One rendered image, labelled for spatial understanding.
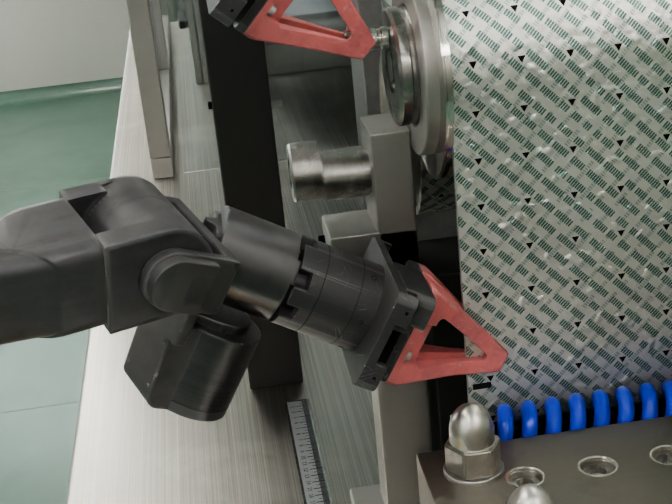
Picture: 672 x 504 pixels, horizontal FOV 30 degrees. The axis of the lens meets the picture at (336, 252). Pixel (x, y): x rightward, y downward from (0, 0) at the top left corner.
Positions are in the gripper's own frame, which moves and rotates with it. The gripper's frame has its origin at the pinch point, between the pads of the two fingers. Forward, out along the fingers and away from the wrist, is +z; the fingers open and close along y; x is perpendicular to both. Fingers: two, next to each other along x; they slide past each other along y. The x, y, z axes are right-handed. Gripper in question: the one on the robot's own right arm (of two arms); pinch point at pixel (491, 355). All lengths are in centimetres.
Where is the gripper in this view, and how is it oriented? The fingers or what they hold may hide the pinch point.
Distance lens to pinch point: 81.5
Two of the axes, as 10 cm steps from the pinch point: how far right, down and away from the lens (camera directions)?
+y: 1.3, 3.5, -9.3
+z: 9.0, 3.5, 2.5
